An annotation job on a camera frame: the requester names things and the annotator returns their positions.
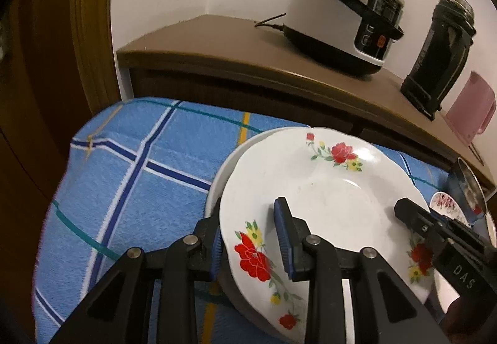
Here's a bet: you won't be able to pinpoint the pink electric kettle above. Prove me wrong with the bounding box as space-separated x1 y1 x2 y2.
444 71 496 145

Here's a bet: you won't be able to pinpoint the brown wooden door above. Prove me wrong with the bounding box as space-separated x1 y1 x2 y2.
1 0 121 343

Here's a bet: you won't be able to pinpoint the black rice cooker cord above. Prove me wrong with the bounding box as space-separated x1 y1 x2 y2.
254 11 287 33

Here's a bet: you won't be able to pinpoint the white black rice cooker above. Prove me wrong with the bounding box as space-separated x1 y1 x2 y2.
283 0 404 77

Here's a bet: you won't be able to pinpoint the plain white plate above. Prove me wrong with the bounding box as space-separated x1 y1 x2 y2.
205 128 303 343

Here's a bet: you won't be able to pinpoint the white plate red flowers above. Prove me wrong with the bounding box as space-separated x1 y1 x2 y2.
219 127 434 343

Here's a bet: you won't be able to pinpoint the black thermos flask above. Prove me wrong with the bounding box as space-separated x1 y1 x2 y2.
400 0 476 120

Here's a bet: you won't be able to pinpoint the steel enamel bowl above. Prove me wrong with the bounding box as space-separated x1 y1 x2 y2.
446 157 488 224

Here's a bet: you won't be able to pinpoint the white dish pink pattern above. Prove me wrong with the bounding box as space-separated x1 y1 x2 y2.
430 192 469 226

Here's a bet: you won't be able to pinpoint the blue plaid cloth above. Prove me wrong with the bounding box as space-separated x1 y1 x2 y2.
32 96 453 344

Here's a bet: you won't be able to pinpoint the brown wooden cabinet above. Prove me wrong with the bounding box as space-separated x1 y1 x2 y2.
117 15 496 190

